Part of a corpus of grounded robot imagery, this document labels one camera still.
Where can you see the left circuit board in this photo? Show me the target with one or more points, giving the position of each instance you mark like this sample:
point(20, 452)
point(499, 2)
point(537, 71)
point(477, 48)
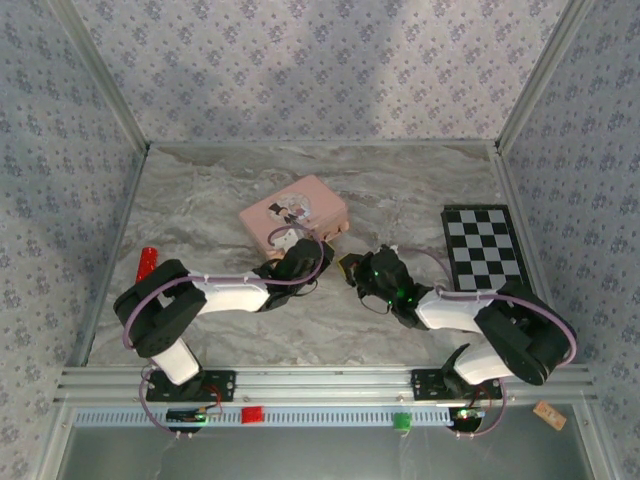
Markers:
point(190, 415)

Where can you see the right circuit board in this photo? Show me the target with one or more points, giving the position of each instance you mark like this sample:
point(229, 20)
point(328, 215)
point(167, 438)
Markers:
point(467, 414)

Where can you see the circuit board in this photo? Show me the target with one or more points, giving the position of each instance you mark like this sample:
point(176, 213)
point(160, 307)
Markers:
point(467, 414)
point(190, 415)

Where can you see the aluminium mounting rail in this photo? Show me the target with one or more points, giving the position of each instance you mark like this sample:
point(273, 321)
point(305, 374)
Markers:
point(325, 382)

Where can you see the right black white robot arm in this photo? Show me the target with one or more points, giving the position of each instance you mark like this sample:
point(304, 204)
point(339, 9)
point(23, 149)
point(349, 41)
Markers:
point(520, 340)

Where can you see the small wooden tag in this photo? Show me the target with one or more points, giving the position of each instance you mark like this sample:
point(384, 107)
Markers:
point(549, 415)

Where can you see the aluminium frame post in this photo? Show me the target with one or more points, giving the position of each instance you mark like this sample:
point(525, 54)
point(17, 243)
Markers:
point(542, 75)
point(100, 75)

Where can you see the green square block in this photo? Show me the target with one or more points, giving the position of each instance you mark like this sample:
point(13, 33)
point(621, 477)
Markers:
point(402, 421)

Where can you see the red glitter tube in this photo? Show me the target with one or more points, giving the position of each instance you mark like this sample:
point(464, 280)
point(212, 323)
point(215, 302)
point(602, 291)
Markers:
point(146, 262)

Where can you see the right aluminium frame post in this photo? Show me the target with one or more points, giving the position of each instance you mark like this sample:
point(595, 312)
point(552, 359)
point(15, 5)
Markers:
point(542, 75)

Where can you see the left aluminium frame post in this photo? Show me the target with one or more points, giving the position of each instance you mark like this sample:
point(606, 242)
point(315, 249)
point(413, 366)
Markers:
point(100, 75)

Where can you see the pink tin box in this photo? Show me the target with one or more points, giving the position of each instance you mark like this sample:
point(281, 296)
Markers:
point(300, 200)

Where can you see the black white chessboard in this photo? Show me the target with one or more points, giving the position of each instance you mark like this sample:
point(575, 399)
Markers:
point(482, 240)

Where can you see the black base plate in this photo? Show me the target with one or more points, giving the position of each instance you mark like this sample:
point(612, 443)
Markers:
point(220, 385)
point(425, 385)

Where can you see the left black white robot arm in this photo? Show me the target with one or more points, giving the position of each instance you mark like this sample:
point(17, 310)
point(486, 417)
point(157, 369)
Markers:
point(160, 320)

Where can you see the red square block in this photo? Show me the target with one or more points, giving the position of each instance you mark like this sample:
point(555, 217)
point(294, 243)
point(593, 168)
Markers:
point(252, 415)

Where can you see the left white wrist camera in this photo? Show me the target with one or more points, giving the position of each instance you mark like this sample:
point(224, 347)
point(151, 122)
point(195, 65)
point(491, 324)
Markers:
point(282, 245)

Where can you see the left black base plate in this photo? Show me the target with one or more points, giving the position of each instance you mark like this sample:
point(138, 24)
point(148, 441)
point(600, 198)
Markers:
point(220, 385)

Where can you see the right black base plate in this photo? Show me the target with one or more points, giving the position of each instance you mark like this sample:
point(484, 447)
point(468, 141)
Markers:
point(425, 385)

